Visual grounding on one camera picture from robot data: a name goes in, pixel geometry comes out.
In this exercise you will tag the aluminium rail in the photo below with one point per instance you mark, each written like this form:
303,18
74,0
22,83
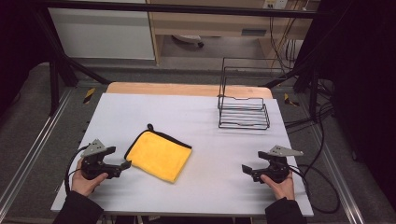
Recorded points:
34,149
339,183

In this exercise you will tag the black curtain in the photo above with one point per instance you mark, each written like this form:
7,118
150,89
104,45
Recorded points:
364,77
18,46

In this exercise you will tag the yellow towel with black trim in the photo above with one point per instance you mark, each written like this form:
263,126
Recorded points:
158,155

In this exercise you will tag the yellow black floor tape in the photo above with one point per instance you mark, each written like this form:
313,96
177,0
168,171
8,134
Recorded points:
291,100
89,95

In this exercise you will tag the person's right hand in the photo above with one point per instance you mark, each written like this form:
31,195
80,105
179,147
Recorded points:
283,190

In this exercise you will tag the black metal crossbar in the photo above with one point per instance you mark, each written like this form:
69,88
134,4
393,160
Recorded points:
186,8

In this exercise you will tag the wooden desk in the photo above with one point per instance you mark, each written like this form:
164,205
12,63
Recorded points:
202,23

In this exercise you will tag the white cabinet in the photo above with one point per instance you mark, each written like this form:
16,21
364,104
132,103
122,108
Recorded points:
99,34

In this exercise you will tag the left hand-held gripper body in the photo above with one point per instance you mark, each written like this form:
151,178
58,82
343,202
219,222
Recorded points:
93,166

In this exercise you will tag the black metal stand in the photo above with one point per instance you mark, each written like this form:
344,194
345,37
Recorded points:
313,90
54,81

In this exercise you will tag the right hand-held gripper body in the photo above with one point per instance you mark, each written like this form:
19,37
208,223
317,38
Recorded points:
277,171

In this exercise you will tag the person's left hand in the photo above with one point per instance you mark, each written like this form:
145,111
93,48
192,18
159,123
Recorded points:
82,185

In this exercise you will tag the white power strip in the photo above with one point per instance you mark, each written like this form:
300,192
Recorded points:
275,3

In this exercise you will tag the office chair base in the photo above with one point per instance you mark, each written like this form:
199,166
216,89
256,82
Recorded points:
186,39

